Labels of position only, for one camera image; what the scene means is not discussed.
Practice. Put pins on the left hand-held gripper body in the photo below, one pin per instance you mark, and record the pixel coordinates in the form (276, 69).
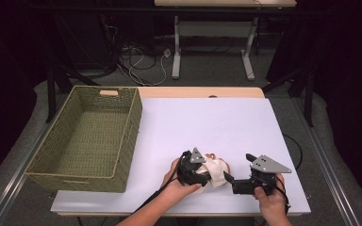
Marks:
(190, 171)

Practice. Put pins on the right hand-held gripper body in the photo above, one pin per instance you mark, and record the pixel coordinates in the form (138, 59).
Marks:
(270, 166)

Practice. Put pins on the cream baby bodysuit brown trim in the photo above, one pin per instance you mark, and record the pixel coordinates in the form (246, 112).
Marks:
(218, 171)

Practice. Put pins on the green woven basket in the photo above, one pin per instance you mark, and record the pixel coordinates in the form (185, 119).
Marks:
(91, 141)

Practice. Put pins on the person's left hand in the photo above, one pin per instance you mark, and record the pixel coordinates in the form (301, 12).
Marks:
(172, 188)

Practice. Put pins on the person's right hand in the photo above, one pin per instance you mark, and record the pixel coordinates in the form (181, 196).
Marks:
(273, 204)

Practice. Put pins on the white table mat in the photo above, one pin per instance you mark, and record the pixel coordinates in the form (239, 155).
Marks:
(217, 125)

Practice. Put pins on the wooden desk with white legs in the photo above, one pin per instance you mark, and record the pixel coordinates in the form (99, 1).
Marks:
(217, 29)

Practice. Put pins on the black horizontal bar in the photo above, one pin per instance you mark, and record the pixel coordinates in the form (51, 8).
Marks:
(106, 11)

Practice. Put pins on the aluminium floor rail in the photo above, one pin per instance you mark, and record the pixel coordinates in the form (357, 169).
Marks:
(330, 169)
(12, 182)

